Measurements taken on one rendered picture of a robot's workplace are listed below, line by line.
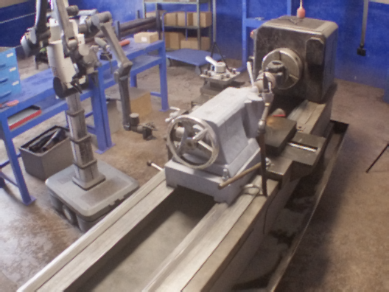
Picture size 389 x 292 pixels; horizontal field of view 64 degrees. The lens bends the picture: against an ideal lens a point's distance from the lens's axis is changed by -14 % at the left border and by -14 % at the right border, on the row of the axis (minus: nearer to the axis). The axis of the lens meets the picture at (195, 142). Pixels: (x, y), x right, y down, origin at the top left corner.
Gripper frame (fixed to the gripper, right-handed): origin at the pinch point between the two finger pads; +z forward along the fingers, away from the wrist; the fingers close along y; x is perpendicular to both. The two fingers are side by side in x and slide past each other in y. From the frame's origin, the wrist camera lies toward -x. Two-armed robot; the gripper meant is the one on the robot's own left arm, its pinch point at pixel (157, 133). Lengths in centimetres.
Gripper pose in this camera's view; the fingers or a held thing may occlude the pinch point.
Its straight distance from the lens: 230.2
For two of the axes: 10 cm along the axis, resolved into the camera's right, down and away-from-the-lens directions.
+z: 8.6, 2.3, -4.6
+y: -0.1, 9.0, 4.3
